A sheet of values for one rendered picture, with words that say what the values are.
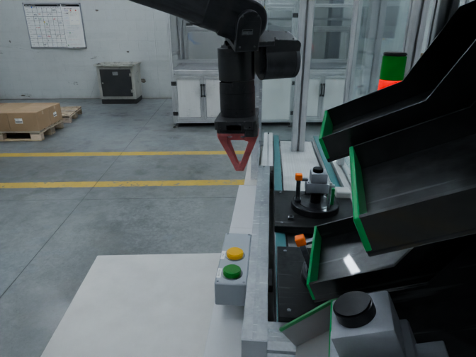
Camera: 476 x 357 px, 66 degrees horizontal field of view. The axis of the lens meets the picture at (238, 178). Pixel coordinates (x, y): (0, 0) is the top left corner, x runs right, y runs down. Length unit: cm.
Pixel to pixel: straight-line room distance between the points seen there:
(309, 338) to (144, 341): 37
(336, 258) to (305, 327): 18
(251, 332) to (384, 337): 44
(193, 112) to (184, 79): 52
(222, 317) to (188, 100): 524
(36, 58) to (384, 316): 943
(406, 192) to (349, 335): 11
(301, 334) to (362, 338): 34
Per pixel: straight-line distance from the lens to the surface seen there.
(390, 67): 86
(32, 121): 590
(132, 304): 94
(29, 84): 974
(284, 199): 115
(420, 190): 26
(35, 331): 232
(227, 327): 85
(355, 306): 30
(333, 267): 46
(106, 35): 897
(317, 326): 61
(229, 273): 81
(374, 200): 26
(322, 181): 106
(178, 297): 94
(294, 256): 88
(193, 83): 590
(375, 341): 29
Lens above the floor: 146
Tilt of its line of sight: 22 degrees down
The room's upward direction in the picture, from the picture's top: straight up
